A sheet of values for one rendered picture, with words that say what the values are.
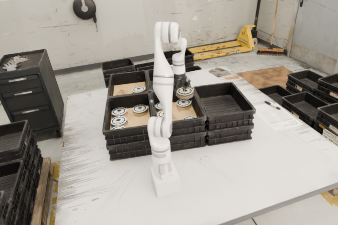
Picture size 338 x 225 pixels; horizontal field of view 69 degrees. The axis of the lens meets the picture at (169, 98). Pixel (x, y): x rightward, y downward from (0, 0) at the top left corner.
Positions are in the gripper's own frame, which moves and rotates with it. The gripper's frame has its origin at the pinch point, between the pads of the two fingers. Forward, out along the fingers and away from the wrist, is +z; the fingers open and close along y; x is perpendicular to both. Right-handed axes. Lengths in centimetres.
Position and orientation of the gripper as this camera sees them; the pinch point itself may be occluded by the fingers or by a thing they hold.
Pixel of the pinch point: (179, 92)
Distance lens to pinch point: 155.0
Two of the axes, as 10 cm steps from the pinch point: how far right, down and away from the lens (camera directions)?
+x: -1.4, -4.9, 8.6
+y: 9.9, -1.3, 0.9
